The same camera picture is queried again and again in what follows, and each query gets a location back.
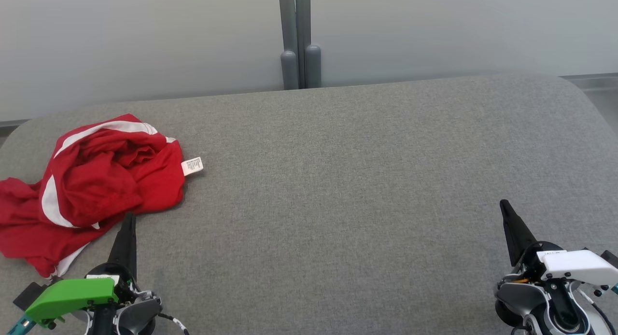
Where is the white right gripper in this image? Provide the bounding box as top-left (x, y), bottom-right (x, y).
top-left (499, 199), bottom-right (618, 290)

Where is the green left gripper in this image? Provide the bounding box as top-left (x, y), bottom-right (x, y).
top-left (25, 212), bottom-right (138, 329)

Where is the red shirt with white trim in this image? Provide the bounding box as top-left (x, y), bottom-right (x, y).
top-left (39, 114), bottom-right (204, 229)

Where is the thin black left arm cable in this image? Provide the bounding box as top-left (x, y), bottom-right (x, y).
top-left (157, 312), bottom-right (190, 335)

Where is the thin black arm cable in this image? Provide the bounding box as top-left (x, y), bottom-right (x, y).
top-left (575, 286), bottom-right (618, 335)
top-left (157, 312), bottom-right (190, 335)

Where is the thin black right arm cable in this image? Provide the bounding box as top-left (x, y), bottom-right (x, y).
top-left (575, 286), bottom-right (618, 335)

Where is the left camera cable teal plug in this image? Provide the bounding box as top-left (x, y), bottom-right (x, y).
top-left (6, 313), bottom-right (37, 335)

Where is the grey partition post with foot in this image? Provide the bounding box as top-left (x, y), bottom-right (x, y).
top-left (295, 0), bottom-right (322, 89)
top-left (278, 0), bottom-right (300, 91)

